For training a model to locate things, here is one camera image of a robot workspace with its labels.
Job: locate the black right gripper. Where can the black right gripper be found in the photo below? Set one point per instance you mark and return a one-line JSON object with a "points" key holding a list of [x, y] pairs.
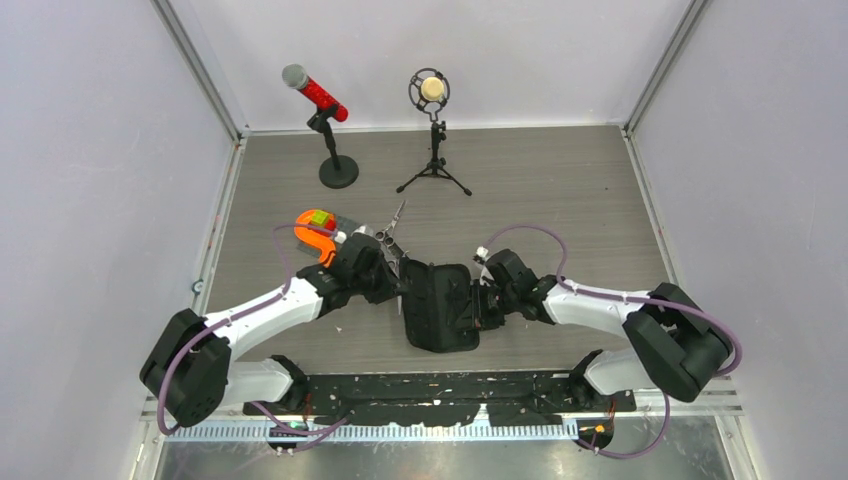
{"points": [[486, 321]]}

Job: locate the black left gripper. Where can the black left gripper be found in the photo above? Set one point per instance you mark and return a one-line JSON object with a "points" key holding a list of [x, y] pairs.
{"points": [[391, 285]]}

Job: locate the black tool pouch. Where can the black tool pouch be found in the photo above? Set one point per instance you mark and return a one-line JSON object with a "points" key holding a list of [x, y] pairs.
{"points": [[434, 302]]}

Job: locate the black comb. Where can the black comb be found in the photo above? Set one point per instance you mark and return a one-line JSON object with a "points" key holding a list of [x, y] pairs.
{"points": [[395, 254]]}

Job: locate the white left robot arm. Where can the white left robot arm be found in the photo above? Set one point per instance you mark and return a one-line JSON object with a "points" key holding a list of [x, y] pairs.
{"points": [[196, 366]]}

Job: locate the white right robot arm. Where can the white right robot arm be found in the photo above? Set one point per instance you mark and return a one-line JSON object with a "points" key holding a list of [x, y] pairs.
{"points": [[673, 346]]}

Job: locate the silver hair scissors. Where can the silver hair scissors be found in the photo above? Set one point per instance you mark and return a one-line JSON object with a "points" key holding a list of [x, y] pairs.
{"points": [[386, 235]]}

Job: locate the orange curved toy slide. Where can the orange curved toy slide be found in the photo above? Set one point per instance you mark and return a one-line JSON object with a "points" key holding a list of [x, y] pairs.
{"points": [[317, 231]]}

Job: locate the red toy block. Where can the red toy block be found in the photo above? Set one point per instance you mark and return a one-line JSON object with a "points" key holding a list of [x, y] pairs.
{"points": [[330, 226]]}

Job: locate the lime green toy brick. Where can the lime green toy brick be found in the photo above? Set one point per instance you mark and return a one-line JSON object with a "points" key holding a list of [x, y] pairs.
{"points": [[321, 218]]}

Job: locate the black round-base microphone stand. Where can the black round-base microphone stand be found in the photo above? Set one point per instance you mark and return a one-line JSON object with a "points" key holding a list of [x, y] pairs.
{"points": [[337, 171]]}

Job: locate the black tripod microphone stand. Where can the black tripod microphone stand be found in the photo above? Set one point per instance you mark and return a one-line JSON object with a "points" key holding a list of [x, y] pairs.
{"points": [[435, 167]]}

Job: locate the beige condenser microphone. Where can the beige condenser microphone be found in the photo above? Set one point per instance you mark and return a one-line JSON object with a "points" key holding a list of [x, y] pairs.
{"points": [[428, 86]]}

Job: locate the red handheld microphone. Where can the red handheld microphone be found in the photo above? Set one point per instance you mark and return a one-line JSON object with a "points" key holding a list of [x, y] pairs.
{"points": [[295, 77]]}

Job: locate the grey studded base plate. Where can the grey studded base plate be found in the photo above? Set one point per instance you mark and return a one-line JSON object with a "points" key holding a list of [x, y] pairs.
{"points": [[344, 225]]}

